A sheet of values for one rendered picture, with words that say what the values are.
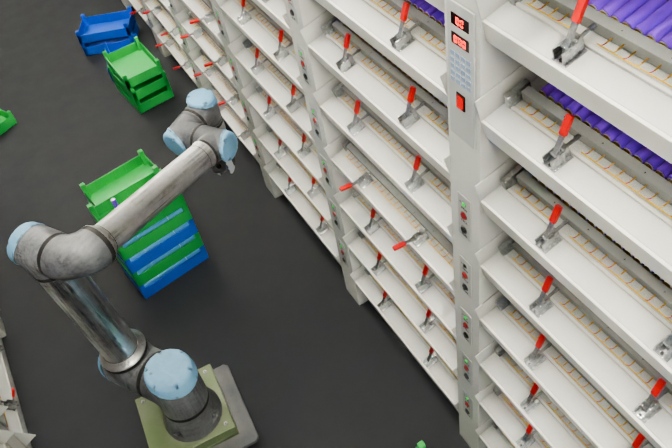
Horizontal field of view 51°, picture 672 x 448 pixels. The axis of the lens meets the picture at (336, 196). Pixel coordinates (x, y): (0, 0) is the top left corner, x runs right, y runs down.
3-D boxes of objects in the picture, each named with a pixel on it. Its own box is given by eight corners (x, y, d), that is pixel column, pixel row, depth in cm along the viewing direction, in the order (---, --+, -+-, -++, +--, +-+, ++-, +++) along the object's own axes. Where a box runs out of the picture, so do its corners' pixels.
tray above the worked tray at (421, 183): (457, 248, 160) (442, 216, 150) (325, 116, 200) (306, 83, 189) (525, 193, 162) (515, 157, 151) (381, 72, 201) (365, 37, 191)
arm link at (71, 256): (67, 267, 166) (238, 122, 210) (31, 252, 171) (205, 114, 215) (82, 302, 173) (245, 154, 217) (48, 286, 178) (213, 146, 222)
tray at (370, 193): (458, 300, 175) (449, 282, 167) (335, 167, 214) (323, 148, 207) (521, 249, 176) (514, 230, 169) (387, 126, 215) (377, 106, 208)
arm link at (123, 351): (148, 405, 224) (27, 265, 170) (108, 385, 232) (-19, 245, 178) (176, 365, 232) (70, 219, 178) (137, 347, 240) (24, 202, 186)
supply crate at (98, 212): (117, 247, 258) (108, 233, 252) (94, 219, 270) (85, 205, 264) (186, 204, 268) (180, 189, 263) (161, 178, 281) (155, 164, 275)
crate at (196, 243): (139, 287, 275) (132, 274, 269) (116, 258, 287) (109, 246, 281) (204, 244, 285) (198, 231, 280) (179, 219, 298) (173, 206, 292)
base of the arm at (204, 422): (174, 452, 222) (163, 437, 215) (158, 405, 235) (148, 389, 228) (230, 424, 226) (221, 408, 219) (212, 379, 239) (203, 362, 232)
